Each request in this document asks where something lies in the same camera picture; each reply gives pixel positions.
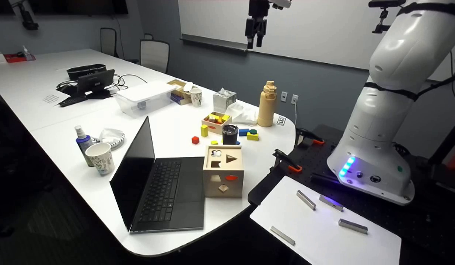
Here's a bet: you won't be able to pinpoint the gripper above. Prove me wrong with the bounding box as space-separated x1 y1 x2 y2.
245 0 270 50

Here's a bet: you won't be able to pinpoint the black touch screen device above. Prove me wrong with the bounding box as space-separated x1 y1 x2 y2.
75 68 116 100

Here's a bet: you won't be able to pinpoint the white napkin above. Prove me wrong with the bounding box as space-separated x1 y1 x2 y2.
99 128 124 144

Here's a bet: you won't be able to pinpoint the dark grey laptop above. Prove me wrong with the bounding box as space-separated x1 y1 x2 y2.
109 116 206 234

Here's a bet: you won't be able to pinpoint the whiteboard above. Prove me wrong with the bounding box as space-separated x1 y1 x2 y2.
177 0 455 82

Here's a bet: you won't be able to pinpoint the tissue box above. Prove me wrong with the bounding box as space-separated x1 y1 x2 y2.
213 88 237 114

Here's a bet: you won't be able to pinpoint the tan water bottle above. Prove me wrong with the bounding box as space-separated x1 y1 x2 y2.
257 80 278 128

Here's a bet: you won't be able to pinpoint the crumpled white tissue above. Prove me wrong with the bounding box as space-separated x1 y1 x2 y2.
225 102 259 127

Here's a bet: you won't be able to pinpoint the patterned paper cup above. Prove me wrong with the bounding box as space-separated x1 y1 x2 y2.
189 88 203 108
85 142 116 176

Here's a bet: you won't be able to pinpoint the cardboard box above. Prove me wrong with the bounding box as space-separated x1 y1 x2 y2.
167 79 193 99

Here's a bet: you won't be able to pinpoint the blue box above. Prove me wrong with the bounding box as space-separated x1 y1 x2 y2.
170 92 192 106

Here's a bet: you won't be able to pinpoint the wooden tray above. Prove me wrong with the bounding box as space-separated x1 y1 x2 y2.
201 112 232 135

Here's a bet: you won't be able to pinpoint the black tumbler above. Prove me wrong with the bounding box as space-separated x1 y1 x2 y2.
222 124 239 145

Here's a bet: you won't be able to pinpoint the black orange clamp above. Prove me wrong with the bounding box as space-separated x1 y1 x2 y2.
273 149 303 173
295 127 325 146

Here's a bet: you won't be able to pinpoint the clear plastic container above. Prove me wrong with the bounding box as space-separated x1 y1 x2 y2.
115 80 177 119

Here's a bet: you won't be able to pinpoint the wooden shape sorter cube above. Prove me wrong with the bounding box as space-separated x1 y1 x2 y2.
203 145 245 198

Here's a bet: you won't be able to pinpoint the grey metal bar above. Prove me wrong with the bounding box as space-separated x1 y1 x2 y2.
270 226 296 246
338 219 368 235
319 194 344 212
296 190 317 211

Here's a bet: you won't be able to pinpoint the striped plate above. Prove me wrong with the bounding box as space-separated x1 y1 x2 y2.
92 134 126 151

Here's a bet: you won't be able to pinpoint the blue spray bottle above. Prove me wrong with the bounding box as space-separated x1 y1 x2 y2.
74 125 95 167

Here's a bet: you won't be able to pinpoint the white board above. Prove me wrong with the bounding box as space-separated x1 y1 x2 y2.
249 176 402 265

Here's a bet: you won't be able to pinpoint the red tray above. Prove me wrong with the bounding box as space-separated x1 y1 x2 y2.
3 52 36 63

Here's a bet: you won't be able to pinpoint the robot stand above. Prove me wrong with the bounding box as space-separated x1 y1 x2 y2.
248 124 455 265

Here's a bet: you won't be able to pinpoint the camera on mount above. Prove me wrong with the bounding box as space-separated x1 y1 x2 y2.
368 0 407 34
9 0 39 31

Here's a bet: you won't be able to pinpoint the black cables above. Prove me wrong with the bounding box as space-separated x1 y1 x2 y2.
56 73 148 93

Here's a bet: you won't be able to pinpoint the wall screen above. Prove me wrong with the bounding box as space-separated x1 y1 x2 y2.
28 0 129 16

